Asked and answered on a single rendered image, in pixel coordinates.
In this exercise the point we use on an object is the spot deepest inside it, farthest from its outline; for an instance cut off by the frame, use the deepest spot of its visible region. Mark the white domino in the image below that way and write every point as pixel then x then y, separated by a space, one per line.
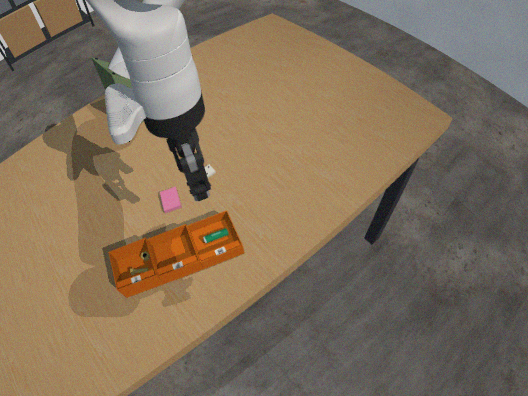
pixel 209 171

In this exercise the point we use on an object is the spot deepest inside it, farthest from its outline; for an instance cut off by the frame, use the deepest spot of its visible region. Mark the pink square pad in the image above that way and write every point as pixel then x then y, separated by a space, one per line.
pixel 170 200

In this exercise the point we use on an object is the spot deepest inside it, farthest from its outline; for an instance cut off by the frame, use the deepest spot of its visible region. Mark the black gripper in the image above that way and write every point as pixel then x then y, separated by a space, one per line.
pixel 180 130

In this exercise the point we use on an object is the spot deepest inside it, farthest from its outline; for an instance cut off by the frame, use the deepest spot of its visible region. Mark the green aa battery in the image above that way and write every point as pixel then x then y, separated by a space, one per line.
pixel 215 235

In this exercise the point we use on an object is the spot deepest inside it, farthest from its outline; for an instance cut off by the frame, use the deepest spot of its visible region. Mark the orange three-compartment bin rack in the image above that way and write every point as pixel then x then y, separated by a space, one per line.
pixel 169 248

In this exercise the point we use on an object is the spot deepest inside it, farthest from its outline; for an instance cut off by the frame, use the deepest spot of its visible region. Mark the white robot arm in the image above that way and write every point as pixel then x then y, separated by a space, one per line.
pixel 156 52

